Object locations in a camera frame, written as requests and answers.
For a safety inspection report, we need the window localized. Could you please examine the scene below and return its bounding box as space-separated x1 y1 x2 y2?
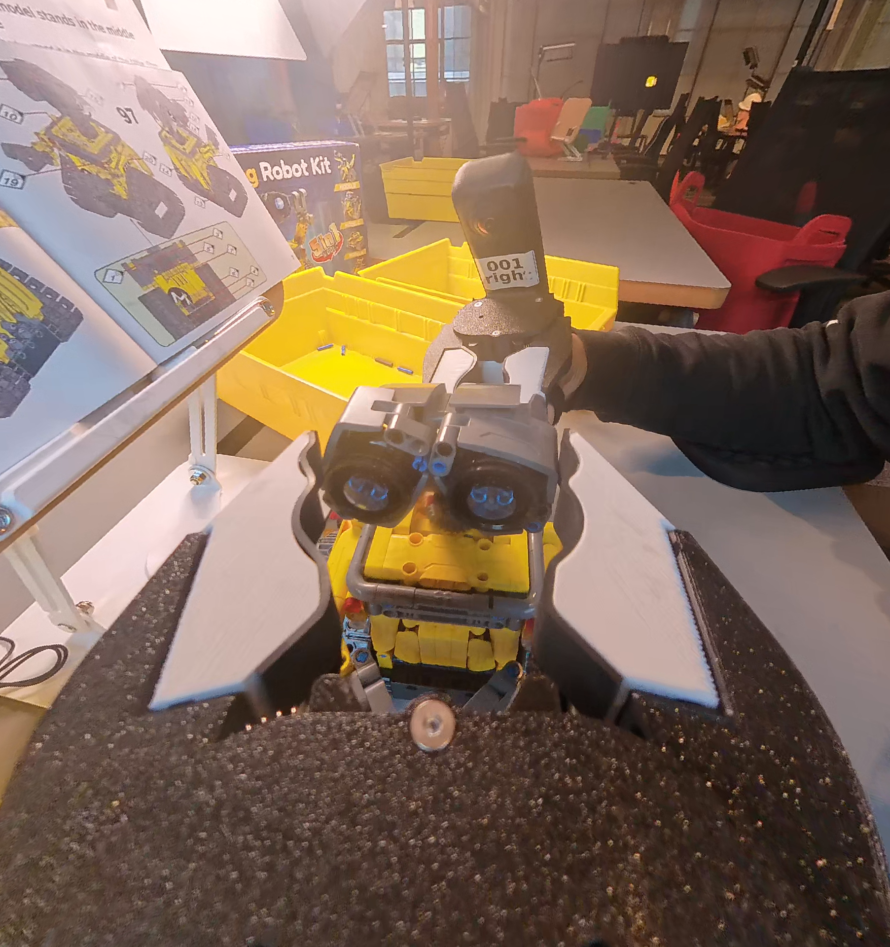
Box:
383 0 475 99

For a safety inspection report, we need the black mesh chair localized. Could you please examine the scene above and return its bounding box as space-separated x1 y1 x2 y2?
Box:
756 67 890 297

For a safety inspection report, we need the white book stand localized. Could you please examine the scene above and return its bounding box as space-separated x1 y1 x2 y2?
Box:
0 289 350 741

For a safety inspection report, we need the colourful toy set box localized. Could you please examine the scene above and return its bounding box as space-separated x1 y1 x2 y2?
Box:
231 138 369 275

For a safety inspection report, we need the dark monitor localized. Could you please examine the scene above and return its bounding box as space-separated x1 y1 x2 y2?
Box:
590 37 690 112

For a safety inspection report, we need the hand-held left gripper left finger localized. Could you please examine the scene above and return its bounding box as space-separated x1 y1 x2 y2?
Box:
149 433 342 726

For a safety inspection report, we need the yellow grey brick robot model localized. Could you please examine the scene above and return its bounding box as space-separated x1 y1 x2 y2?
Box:
320 378 564 719

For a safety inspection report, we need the instruction booklet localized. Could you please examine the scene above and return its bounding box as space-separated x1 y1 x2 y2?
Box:
0 30 301 504

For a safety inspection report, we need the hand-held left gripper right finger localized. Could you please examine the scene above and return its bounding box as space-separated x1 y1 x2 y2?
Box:
531 430 724 726

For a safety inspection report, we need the grey desk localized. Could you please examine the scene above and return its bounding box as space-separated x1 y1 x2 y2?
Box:
0 415 890 947

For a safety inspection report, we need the black cable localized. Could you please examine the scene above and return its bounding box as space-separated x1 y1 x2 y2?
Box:
0 637 70 726

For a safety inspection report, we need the white task instruction sheet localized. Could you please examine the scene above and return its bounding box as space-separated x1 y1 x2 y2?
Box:
0 0 310 68

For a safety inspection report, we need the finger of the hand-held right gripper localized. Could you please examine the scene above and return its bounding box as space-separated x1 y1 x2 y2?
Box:
501 344 555 409
430 344 484 395

